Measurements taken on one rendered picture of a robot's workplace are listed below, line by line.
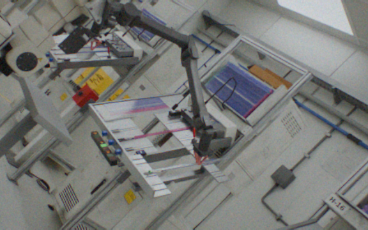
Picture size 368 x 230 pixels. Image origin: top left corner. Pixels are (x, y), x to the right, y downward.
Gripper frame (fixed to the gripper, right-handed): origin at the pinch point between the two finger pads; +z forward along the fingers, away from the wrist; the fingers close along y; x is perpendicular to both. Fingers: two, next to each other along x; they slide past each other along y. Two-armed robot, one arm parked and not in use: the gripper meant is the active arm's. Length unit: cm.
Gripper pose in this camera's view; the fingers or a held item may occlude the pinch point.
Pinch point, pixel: (199, 162)
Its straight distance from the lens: 230.2
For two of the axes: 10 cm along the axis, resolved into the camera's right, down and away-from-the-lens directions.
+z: -2.2, 8.6, 4.7
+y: -5.1, -5.1, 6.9
